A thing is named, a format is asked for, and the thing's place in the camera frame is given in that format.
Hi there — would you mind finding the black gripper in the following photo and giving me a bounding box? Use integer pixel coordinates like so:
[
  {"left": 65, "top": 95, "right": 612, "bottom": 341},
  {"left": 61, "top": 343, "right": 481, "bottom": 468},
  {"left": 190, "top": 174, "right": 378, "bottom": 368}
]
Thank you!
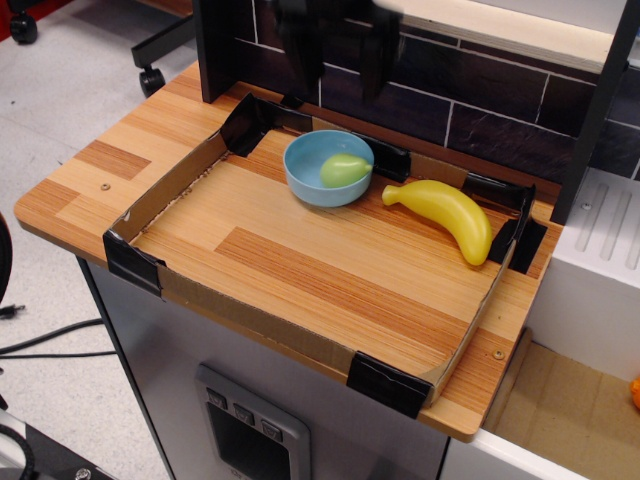
[{"left": 273, "top": 0, "right": 401, "bottom": 102}]

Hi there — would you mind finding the green toy pear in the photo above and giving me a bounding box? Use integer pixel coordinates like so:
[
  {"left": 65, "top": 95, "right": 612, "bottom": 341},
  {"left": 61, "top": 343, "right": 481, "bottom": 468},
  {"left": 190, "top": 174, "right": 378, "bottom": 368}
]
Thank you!
[{"left": 320, "top": 153, "right": 373, "bottom": 188}]

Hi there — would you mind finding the light blue bowl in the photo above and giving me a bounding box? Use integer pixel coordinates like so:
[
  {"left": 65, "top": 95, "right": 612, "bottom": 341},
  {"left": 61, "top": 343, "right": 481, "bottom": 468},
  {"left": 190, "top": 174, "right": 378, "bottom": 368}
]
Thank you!
[{"left": 283, "top": 130, "right": 374, "bottom": 207}]

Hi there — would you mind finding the yellow toy banana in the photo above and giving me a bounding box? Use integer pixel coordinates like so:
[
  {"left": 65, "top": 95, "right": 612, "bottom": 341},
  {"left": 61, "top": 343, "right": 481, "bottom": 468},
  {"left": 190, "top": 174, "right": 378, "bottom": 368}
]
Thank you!
[{"left": 381, "top": 180, "right": 493, "bottom": 266}]

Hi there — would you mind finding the black chair base with caster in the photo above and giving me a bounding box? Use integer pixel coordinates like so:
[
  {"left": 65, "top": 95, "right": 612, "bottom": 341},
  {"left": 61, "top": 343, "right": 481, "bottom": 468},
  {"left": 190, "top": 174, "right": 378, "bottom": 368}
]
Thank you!
[{"left": 131, "top": 0, "right": 195, "bottom": 98}]

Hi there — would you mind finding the black caster wheel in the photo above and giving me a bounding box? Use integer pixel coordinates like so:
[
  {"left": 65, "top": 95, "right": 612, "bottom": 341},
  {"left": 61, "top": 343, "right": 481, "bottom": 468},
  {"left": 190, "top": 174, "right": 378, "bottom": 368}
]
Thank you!
[{"left": 9, "top": 12, "right": 38, "bottom": 45}]

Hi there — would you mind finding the grey toy oven panel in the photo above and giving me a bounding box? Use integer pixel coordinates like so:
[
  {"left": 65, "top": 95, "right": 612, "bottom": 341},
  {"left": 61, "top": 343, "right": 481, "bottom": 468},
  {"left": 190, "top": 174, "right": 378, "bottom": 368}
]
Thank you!
[{"left": 196, "top": 364, "right": 312, "bottom": 479}]

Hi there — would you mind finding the white toy sink unit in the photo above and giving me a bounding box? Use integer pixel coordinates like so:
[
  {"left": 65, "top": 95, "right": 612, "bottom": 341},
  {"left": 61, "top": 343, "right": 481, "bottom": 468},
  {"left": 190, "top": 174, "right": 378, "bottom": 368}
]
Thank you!
[{"left": 441, "top": 169, "right": 639, "bottom": 479}]

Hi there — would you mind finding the orange toy fruit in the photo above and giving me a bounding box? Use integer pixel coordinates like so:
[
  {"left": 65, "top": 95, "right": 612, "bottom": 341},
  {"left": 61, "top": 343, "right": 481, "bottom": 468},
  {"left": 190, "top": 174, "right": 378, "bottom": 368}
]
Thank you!
[{"left": 629, "top": 377, "right": 640, "bottom": 409}]

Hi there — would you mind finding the black left frame post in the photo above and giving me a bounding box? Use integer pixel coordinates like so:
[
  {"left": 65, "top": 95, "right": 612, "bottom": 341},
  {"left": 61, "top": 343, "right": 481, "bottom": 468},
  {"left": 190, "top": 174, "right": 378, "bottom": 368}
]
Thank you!
[{"left": 192, "top": 0, "right": 237, "bottom": 103}]

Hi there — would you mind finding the black frame post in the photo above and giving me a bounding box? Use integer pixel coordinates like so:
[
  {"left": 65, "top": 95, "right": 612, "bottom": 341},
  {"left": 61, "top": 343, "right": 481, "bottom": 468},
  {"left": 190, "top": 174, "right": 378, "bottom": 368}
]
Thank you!
[
  {"left": 550, "top": 0, "right": 639, "bottom": 225},
  {"left": 192, "top": 0, "right": 237, "bottom": 103}
]

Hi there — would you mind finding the black right frame post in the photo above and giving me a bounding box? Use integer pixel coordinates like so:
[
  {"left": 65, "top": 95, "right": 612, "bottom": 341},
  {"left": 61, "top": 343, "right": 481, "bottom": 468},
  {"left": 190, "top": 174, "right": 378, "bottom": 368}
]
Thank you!
[{"left": 550, "top": 0, "right": 639, "bottom": 225}]

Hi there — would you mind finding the black power cable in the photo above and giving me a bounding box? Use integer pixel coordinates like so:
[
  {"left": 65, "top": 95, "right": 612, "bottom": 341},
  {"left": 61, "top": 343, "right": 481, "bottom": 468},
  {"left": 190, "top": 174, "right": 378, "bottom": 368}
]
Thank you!
[{"left": 0, "top": 302, "right": 117, "bottom": 359}]

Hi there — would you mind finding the black braided cable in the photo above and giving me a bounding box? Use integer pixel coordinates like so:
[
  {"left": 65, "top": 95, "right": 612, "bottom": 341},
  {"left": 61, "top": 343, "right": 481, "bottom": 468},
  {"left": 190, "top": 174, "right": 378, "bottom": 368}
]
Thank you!
[{"left": 0, "top": 424, "right": 36, "bottom": 480}]

